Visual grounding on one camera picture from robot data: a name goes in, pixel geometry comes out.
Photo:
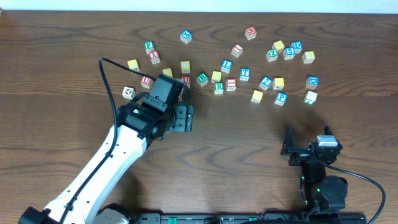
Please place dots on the yellow block upper right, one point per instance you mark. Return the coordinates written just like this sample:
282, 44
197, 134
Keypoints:
278, 46

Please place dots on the green L block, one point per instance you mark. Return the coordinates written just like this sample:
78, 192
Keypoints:
310, 97

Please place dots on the picture face wooden block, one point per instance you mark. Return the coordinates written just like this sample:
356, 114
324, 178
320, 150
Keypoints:
128, 92

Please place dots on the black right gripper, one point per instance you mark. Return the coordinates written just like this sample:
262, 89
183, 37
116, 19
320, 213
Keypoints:
304, 154

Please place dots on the green B block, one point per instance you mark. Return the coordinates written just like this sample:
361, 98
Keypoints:
202, 79

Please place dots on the yellow 8 block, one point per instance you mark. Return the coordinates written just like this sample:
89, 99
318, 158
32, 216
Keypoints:
308, 57

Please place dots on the blue 5 block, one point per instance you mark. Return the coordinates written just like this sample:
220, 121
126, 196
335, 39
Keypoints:
288, 53

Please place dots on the yellow S block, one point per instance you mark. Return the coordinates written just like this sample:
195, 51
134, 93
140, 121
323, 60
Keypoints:
257, 96

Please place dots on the red i block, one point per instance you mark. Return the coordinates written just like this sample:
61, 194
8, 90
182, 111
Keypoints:
231, 84
237, 50

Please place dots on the blue P block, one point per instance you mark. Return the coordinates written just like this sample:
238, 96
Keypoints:
281, 99

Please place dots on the blue d block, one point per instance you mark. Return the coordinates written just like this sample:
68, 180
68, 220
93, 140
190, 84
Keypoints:
297, 46
312, 82

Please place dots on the blue L block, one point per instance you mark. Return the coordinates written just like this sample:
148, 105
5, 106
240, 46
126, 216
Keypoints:
226, 66

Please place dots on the blue T block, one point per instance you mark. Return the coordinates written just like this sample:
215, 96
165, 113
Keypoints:
245, 74

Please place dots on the green Z block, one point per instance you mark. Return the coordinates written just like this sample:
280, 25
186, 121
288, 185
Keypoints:
272, 55

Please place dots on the yellow block centre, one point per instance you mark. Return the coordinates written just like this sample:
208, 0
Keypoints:
216, 76

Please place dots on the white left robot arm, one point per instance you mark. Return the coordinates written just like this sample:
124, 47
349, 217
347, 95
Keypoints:
82, 199

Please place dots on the red Y block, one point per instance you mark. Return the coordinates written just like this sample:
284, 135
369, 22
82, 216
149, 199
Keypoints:
154, 57

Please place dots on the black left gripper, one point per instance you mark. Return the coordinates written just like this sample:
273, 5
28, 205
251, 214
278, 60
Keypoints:
184, 117

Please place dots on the yellow block left middle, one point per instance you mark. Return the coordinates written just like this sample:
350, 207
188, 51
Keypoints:
168, 72

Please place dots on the blue D block right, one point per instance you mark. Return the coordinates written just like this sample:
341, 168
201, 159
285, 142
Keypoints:
312, 82

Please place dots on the green F block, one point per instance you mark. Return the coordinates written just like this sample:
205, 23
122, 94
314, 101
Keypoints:
149, 46

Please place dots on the blue 2 block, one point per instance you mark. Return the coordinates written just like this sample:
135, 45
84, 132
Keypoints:
265, 83

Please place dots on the yellow block far left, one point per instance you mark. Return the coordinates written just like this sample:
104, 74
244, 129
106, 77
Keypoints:
133, 65

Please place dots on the blue X block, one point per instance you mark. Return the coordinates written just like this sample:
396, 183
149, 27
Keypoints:
186, 36

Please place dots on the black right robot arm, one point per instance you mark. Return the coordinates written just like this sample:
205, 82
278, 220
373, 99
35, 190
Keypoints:
324, 194

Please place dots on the red M block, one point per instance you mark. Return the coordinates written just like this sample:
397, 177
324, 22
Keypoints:
250, 33

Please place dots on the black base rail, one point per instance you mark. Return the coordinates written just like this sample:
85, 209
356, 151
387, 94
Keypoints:
114, 214

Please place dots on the red u block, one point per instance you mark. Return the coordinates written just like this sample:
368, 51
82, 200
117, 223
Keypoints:
186, 80
146, 82

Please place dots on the blue D block upper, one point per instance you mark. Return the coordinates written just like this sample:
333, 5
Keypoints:
297, 46

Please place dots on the green R block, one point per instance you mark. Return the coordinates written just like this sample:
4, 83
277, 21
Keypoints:
218, 88

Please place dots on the yellow block upper middle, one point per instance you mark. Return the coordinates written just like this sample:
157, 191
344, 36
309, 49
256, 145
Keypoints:
185, 67

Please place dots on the yellow K block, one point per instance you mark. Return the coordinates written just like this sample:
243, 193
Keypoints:
278, 83

